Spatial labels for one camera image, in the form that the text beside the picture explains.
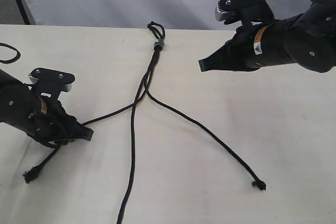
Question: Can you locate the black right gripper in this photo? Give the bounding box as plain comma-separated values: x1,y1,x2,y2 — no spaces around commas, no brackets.
198,22,286,72

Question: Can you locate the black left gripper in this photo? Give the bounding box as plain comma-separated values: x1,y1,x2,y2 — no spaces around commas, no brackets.
26,98,93,147

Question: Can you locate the black drawstring cord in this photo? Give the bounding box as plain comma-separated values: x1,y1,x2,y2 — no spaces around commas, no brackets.
23,48,161,184

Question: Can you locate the black rope with small knot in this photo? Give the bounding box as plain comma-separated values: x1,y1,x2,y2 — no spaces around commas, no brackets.
145,48,266,191

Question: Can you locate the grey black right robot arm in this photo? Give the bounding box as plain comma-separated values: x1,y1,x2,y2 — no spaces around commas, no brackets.
198,0,335,73

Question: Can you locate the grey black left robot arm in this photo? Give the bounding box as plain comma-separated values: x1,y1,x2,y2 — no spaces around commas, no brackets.
1,68,94,148

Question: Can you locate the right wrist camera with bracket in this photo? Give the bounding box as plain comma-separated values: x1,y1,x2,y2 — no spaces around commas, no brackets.
215,0,275,27

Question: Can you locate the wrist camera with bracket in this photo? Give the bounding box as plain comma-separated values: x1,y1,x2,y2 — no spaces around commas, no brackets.
28,68,75,102
215,0,275,27

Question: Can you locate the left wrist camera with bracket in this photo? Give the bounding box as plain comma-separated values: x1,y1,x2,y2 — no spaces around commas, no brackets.
28,68,75,102

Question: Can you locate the grey cable sleeve connector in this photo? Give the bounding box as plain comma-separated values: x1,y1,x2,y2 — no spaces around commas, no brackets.
154,39,165,51

